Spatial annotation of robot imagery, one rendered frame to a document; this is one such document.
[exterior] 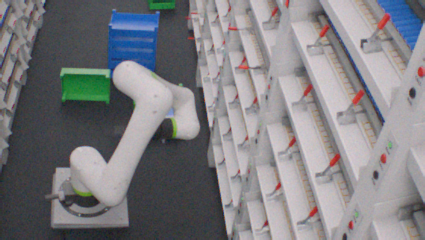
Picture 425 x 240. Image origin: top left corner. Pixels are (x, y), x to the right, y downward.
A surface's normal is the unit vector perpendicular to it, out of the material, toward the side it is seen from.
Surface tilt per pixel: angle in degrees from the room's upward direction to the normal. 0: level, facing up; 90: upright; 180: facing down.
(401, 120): 90
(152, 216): 0
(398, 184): 90
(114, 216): 2
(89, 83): 90
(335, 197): 16
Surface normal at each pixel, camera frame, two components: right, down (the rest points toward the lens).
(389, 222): -0.14, -0.72
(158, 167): 0.13, -0.74
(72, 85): 0.08, 0.67
